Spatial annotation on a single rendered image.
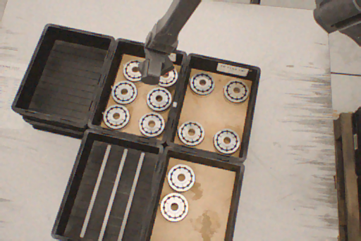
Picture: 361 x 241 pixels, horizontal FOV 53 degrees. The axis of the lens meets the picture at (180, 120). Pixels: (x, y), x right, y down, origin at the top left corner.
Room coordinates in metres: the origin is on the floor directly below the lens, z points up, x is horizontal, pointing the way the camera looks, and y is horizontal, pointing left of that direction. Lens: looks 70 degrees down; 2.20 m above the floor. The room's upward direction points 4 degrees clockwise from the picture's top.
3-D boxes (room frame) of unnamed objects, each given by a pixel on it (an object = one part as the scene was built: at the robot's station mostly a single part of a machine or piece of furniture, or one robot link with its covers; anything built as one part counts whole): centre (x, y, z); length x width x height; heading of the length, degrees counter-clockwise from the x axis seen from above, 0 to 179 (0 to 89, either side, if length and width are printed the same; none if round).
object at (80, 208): (0.19, 0.23, 0.87); 0.40 x 0.30 x 0.11; 171
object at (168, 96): (0.58, 0.09, 0.86); 0.10 x 0.10 x 0.01
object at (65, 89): (0.64, 0.46, 0.87); 0.40 x 0.30 x 0.11; 171
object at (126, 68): (0.70, 0.20, 0.86); 0.10 x 0.10 x 0.01
